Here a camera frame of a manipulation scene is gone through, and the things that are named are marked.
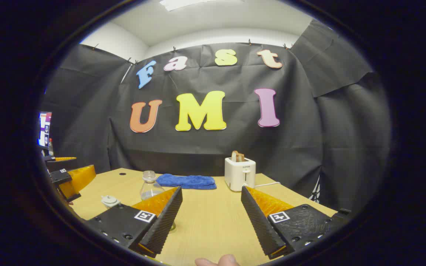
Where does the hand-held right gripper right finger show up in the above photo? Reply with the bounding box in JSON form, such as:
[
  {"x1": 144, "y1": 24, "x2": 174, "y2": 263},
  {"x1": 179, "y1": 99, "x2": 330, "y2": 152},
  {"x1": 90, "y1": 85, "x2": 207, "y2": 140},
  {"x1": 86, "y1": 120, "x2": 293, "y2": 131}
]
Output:
[{"x1": 241, "y1": 186, "x2": 352, "y2": 260}]

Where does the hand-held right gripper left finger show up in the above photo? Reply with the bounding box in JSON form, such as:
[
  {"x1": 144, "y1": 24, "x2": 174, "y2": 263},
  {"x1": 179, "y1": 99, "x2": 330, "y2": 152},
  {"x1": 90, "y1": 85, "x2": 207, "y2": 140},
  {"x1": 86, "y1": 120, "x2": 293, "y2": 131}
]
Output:
[{"x1": 87, "y1": 186, "x2": 183, "y2": 258}]

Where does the clear green-label water bottle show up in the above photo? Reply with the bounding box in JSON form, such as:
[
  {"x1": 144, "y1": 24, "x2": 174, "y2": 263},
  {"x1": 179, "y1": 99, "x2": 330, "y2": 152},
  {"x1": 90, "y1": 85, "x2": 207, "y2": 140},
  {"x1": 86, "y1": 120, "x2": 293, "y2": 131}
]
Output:
[{"x1": 140, "y1": 170, "x2": 177, "y2": 232}]

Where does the computer monitor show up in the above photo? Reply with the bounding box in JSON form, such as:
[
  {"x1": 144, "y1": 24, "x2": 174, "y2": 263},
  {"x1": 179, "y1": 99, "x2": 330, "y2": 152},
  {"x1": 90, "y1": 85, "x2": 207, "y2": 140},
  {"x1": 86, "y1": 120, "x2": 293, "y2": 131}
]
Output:
[{"x1": 38, "y1": 112, "x2": 53, "y2": 148}]

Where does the blue towel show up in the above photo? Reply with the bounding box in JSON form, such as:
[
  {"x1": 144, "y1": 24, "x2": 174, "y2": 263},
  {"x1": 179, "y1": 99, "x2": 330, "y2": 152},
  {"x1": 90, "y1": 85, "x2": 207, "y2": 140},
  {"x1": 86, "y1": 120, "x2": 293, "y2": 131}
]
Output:
[{"x1": 156, "y1": 173, "x2": 217, "y2": 190}]

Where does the white toaster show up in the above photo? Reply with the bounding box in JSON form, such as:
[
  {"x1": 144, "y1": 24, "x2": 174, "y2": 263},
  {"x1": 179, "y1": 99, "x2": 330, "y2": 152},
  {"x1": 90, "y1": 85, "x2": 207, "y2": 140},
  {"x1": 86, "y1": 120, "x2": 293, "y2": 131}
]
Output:
[{"x1": 224, "y1": 157, "x2": 256, "y2": 192}]

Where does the black backdrop cloth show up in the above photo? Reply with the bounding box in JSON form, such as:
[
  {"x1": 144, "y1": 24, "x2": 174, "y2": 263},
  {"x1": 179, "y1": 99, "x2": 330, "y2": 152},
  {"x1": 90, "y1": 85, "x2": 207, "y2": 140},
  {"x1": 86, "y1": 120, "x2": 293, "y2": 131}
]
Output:
[{"x1": 39, "y1": 18, "x2": 393, "y2": 213}]

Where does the ceiling light panel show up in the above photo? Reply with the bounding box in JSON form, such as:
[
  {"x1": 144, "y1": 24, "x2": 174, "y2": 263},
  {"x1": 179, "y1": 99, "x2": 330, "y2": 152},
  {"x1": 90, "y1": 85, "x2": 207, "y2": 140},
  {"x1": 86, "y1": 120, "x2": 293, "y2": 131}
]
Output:
[{"x1": 160, "y1": 0, "x2": 245, "y2": 11}]

